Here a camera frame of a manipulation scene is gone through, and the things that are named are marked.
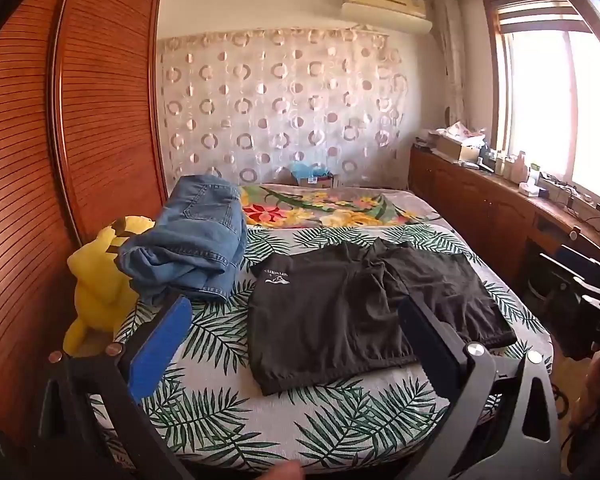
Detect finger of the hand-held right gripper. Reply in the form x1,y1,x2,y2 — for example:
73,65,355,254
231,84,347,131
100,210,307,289
560,244,600,281
538,251,597,288

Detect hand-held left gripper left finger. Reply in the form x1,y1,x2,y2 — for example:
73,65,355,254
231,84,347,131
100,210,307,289
37,291,196,480

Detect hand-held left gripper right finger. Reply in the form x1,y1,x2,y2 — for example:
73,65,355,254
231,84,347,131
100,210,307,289
397,297,568,480

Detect black pants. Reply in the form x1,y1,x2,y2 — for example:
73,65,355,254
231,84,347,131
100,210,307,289
247,239,518,397

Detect person's right forearm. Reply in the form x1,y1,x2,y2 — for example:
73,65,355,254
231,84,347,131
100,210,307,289
566,402,600,480

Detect person's right hand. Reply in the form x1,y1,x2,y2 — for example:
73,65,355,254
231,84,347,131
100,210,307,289
581,348,600,413

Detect person's left hand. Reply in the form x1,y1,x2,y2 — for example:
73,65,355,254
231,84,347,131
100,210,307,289
269,460,307,480

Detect white power strip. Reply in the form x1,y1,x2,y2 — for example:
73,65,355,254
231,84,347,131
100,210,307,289
540,174,597,211

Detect tissue box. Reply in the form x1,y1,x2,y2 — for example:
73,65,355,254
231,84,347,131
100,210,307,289
519,177,549,199

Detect yellow plush toy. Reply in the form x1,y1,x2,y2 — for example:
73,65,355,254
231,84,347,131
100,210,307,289
62,215,153,353

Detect wooden sideboard cabinet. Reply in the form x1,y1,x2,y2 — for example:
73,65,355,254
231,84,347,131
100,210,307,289
409,142,600,311

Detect blue jeans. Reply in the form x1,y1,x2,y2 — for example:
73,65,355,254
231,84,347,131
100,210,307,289
117,175,248,306

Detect white bottles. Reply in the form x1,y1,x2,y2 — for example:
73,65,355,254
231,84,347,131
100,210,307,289
494,150,532,184

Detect leaf print bedsheet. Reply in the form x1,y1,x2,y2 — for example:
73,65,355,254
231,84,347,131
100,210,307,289
87,222,553,473

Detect open cardboard box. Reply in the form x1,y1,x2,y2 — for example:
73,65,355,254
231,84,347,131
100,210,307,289
436,135,482,164

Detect window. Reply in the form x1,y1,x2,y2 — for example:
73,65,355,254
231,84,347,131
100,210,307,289
482,0,600,211

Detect pile of papers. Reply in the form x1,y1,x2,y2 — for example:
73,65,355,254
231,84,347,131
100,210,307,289
427,120,487,142

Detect floral blanket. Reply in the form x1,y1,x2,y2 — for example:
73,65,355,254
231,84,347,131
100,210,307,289
237,182,453,231

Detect small cardboard box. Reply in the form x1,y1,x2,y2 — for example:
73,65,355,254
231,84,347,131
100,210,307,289
295,172,339,189

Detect white wrapped pipe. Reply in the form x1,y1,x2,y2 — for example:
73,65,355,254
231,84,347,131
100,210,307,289
434,0,467,128

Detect wooden louvred wardrobe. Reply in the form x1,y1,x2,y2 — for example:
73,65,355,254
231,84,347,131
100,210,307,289
0,0,170,441

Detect circle pattern curtain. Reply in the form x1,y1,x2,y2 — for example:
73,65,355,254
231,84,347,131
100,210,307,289
159,27,411,188

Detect white air conditioner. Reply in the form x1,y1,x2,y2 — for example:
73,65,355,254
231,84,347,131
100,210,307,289
341,0,434,36

